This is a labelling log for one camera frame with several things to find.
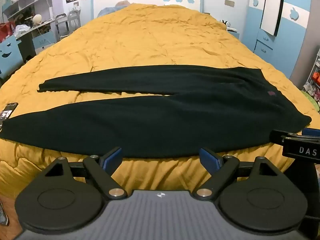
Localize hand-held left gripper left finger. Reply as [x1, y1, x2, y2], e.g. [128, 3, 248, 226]
[42, 147, 128, 200]

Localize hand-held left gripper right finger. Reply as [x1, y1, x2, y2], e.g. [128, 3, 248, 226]
[192, 148, 278, 200]

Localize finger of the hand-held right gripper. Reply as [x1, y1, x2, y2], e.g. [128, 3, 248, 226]
[271, 129, 300, 144]
[302, 127, 320, 138]

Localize black pants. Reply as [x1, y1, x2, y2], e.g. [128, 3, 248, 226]
[0, 64, 312, 158]

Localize green cloth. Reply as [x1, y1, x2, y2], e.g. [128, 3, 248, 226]
[301, 90, 320, 113]

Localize shoe rack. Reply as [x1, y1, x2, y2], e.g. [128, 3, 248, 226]
[302, 55, 320, 98]

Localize blue and white wardrobe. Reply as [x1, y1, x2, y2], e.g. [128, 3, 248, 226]
[247, 0, 313, 79]

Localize bedside table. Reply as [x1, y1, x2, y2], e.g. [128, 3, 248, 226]
[226, 26, 241, 40]

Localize black smartphone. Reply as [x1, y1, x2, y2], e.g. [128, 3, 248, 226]
[0, 102, 19, 128]

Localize yellow quilted blanket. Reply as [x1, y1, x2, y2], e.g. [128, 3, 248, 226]
[0, 4, 320, 205]

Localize black framed mirror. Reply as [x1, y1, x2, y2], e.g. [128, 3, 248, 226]
[260, 0, 286, 37]

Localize cluttered desk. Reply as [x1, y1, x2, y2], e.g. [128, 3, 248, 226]
[15, 19, 59, 55]

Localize grey chair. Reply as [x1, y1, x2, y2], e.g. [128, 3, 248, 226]
[68, 10, 82, 32]
[55, 14, 69, 41]

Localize blue smiling face box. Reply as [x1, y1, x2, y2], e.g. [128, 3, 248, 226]
[0, 40, 22, 79]

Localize blue pillow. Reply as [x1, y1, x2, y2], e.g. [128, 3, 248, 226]
[97, 1, 133, 18]

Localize white plastic bag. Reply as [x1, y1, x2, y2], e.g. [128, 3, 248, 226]
[14, 24, 32, 37]

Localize red bag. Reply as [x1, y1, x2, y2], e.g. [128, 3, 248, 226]
[0, 22, 15, 43]

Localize white shelf unit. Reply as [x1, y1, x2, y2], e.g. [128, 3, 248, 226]
[0, 0, 54, 23]

